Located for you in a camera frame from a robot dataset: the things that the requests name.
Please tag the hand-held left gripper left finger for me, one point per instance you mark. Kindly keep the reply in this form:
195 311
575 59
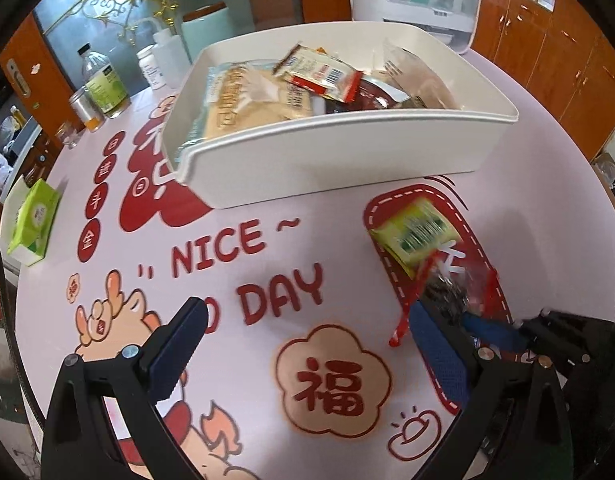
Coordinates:
180 350

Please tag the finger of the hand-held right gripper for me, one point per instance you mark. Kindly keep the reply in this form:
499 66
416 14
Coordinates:
492 332

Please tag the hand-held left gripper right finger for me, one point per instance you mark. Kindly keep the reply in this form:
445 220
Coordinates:
437 355

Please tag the clear red-edged dark snack packet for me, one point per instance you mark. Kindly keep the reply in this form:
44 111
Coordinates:
447 292

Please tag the green snack packet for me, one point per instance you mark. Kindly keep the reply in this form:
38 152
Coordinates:
412 230

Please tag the white plastic storage bin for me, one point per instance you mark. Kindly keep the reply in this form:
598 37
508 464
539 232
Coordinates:
337 160

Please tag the large bread packet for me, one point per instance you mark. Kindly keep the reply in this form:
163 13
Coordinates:
247 105

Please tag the green tissue box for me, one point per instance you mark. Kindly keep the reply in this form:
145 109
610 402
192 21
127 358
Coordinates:
17 255

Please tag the green tissue pack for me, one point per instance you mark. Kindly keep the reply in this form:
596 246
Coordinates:
37 215

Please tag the small clear glass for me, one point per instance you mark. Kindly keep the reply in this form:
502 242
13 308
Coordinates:
68 135

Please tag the pale cookie packet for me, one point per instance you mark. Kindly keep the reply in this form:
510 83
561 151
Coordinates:
427 85

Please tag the small jar with orange contents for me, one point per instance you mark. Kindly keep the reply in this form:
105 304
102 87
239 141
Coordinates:
87 110

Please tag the dark red snack packet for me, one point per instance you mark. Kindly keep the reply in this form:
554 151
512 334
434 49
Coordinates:
367 97

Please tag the cluttered kitchen counter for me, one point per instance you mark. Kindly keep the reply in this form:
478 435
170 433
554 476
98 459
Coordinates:
7 145

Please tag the glass bottle with green label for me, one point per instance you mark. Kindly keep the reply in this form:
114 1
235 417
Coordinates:
104 87

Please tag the small white pill bottle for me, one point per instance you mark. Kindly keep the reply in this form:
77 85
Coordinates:
152 67

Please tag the white squeeze bottle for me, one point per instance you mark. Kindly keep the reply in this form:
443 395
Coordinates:
172 57

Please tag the white and red snack packet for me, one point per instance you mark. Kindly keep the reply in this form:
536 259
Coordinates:
317 72

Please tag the pale teal canister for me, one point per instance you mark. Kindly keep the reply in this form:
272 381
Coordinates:
207 32

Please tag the white countertop appliance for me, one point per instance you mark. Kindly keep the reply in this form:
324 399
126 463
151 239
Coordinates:
412 15

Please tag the wooden wall cabinets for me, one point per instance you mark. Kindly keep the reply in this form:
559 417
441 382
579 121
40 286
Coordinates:
552 50

